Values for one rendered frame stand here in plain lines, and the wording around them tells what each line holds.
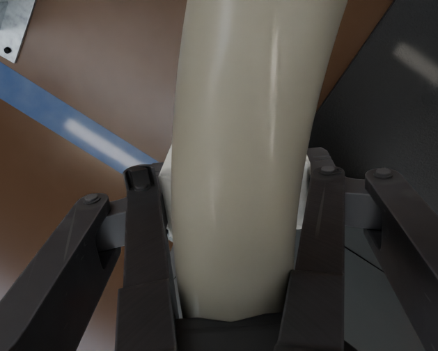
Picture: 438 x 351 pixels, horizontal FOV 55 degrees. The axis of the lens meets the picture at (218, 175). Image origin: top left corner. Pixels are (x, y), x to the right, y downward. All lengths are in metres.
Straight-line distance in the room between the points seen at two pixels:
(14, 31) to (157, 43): 0.37
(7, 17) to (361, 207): 1.16
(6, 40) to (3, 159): 0.35
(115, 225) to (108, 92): 1.02
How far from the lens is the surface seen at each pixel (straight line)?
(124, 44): 1.14
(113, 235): 0.17
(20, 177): 1.39
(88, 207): 0.16
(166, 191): 0.17
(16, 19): 1.24
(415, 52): 1.11
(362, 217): 0.16
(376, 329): 0.66
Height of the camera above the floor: 1.07
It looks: 66 degrees down
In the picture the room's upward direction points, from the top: 163 degrees counter-clockwise
